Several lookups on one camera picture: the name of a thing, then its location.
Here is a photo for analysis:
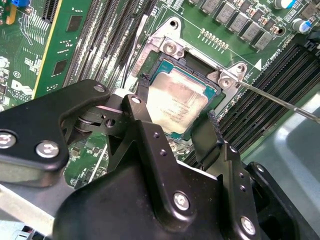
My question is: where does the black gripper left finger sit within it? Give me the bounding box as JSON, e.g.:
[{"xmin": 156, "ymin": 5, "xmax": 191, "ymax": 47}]
[{"xmin": 0, "ymin": 72, "xmax": 191, "ymax": 221}]

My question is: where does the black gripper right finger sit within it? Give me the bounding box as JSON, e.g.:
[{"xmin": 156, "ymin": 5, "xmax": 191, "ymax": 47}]
[{"xmin": 191, "ymin": 111, "xmax": 318, "ymax": 240}]

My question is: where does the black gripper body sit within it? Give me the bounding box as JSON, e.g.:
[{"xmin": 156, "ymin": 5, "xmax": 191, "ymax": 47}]
[{"xmin": 53, "ymin": 161, "xmax": 235, "ymax": 240}]

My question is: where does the metal locking lever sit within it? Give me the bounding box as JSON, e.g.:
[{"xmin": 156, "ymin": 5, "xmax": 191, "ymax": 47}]
[
  {"xmin": 121, "ymin": 13, "xmax": 150, "ymax": 86},
  {"xmin": 234, "ymin": 78, "xmax": 320, "ymax": 124}
]

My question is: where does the silver CPU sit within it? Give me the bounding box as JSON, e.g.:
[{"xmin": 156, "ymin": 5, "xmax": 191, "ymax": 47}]
[{"xmin": 145, "ymin": 59, "xmax": 218, "ymax": 141}]

